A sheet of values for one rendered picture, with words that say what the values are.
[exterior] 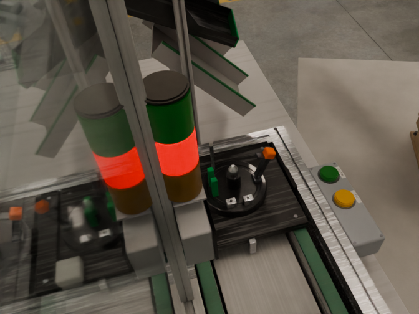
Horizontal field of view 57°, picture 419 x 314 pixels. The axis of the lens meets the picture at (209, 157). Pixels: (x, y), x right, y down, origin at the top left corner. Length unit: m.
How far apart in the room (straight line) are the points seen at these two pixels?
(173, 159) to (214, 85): 0.51
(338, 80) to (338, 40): 1.91
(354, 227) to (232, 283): 0.27
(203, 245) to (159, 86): 0.21
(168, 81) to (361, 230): 0.56
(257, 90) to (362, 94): 0.32
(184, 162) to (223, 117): 0.76
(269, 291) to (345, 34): 2.74
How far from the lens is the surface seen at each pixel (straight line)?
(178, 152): 0.40
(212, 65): 1.02
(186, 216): 0.48
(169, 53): 0.85
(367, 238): 0.82
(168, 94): 0.36
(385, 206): 1.00
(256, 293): 0.78
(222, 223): 0.79
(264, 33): 3.27
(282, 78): 2.77
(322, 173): 0.88
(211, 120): 1.15
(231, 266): 0.80
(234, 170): 0.77
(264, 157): 0.77
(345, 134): 1.14
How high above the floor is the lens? 1.63
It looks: 47 degrees down
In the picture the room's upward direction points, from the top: 6 degrees counter-clockwise
